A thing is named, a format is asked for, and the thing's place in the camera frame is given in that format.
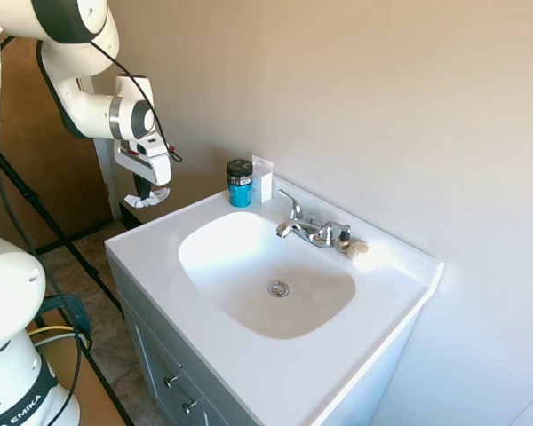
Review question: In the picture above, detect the white vanity top with sink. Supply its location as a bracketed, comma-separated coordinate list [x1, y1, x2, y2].
[104, 174, 445, 426]

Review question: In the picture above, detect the yellow cable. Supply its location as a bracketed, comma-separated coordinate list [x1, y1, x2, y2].
[28, 325, 79, 336]

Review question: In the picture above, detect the white tissue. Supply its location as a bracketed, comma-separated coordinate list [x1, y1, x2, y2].
[123, 186, 171, 209]

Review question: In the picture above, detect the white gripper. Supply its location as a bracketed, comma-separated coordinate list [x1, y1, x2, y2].
[115, 144, 172, 203]

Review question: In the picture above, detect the black metal table clamp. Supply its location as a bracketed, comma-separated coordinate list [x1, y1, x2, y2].
[39, 292, 93, 351]

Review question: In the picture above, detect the blue jar with black lid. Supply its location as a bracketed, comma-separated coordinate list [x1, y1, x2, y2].
[226, 159, 254, 208]

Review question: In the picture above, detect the small white cardboard box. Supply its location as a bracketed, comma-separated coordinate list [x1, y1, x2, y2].
[251, 154, 275, 204]

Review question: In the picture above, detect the black power cable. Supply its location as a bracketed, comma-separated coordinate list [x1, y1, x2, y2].
[0, 168, 94, 403]

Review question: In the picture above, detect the small dark bottle gold cap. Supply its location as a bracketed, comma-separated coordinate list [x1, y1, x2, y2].
[336, 225, 353, 252]

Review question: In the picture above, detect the chrome two-handle faucet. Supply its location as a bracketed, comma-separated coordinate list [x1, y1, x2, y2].
[274, 189, 352, 249]

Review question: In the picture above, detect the beige seashell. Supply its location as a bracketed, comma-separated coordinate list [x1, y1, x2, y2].
[346, 241, 370, 260]

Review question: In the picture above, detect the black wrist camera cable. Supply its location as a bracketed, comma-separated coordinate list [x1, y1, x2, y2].
[35, 37, 184, 163]

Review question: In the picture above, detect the brown wooden door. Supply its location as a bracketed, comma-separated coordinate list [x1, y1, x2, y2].
[0, 35, 116, 256]

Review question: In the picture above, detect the grey vanity cabinet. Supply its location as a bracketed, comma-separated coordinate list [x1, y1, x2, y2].
[107, 255, 421, 426]

